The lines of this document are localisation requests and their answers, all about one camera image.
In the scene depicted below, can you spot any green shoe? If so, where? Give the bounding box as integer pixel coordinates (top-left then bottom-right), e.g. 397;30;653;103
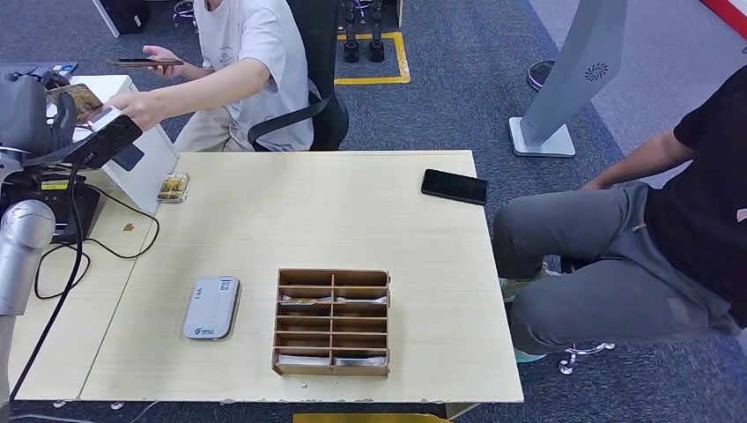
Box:
499;263;561;305

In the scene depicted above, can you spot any teal shoe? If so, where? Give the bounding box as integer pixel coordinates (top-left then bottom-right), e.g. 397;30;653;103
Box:
513;347;550;366

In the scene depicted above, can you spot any dark grey hub box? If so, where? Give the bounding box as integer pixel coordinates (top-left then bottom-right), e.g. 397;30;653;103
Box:
112;143;146;173

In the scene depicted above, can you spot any yellow floor tape square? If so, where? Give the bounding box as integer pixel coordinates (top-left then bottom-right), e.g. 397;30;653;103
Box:
333;30;411;86

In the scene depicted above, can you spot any black camera cable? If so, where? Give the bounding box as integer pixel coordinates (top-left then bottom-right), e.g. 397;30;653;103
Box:
8;166;89;404

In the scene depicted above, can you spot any chrome chair base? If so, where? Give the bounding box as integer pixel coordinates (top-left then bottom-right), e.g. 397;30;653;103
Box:
558;342;617;376

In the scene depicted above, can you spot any white desk partition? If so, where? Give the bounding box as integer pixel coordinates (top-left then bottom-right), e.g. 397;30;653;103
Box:
55;74;179;216

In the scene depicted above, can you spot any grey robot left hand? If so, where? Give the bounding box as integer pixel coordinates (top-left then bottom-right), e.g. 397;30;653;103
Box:
0;70;80;159

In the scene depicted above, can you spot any stack of yellow cards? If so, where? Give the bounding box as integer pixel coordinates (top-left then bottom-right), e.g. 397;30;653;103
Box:
156;172;191;204

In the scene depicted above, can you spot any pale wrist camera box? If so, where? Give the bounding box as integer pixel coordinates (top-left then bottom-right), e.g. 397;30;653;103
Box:
85;106;125;133

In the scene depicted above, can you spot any person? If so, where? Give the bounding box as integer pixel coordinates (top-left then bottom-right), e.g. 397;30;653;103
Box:
105;0;316;154
492;63;747;357

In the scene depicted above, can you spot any dark grey laptop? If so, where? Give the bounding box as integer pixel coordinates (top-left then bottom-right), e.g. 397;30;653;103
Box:
0;61;80;80

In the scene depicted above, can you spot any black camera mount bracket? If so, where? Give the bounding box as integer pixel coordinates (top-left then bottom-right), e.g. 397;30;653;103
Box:
23;115;144;172

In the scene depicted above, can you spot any person's left hand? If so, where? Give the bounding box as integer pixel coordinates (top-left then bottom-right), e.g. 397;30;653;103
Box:
103;90;167;132

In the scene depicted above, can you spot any black desk cable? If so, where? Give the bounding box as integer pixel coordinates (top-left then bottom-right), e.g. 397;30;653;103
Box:
33;183;160;301

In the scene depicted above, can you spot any black smartphone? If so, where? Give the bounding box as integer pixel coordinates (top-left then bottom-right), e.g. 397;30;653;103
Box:
420;168;490;206

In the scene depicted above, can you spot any chrome stool base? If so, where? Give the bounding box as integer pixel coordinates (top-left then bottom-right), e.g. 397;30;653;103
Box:
172;0;196;30

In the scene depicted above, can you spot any black controller with yellow label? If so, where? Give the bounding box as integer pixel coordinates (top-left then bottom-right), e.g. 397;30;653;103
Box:
0;169;101;243

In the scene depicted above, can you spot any grey kiosk stand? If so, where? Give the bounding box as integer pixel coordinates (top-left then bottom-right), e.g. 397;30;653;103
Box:
508;0;628;159

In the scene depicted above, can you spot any brown room key card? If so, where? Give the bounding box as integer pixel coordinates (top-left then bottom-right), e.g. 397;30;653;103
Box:
45;82;105;125

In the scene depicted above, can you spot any grey card reader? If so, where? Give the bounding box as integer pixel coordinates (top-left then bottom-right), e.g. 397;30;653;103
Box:
182;275;243;342

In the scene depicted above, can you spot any black office chair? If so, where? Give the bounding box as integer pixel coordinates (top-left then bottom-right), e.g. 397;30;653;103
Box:
247;0;350;153

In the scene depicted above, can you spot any brown smartphone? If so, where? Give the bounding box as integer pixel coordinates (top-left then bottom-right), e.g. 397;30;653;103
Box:
105;56;185;68

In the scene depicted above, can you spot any black robot leg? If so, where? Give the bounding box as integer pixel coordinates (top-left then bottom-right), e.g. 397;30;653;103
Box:
367;0;387;63
343;0;360;64

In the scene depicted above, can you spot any black cabinet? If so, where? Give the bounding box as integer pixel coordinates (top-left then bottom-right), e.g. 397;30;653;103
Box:
90;0;152;39

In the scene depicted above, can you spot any wooden card organizer box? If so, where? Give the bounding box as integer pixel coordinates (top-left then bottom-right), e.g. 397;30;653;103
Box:
270;267;391;378

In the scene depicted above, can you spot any black round base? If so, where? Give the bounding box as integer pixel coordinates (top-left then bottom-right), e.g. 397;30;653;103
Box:
526;59;556;93

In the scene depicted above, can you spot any person's right hand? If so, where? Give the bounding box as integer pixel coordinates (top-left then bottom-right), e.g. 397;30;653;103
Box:
141;45;188;80

